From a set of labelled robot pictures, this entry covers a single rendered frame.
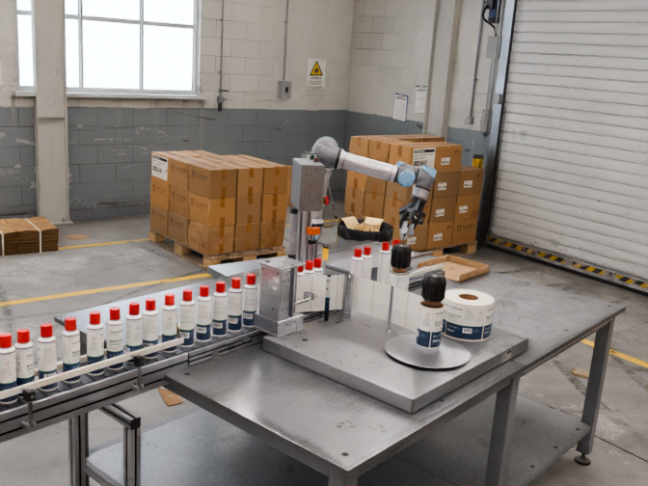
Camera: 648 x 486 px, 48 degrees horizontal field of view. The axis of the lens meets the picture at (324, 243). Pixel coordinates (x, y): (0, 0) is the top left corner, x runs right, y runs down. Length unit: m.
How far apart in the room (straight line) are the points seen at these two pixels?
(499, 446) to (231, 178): 4.04
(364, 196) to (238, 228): 1.36
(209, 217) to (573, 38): 3.77
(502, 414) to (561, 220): 4.77
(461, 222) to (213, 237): 2.53
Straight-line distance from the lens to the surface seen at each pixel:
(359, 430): 2.25
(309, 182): 2.94
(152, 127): 8.53
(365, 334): 2.83
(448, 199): 7.26
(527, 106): 7.78
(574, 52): 7.51
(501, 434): 2.99
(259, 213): 6.67
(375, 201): 7.09
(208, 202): 6.36
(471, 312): 2.84
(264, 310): 2.75
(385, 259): 3.38
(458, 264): 4.10
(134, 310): 2.44
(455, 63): 8.61
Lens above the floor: 1.90
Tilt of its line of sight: 14 degrees down
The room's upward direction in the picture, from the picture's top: 4 degrees clockwise
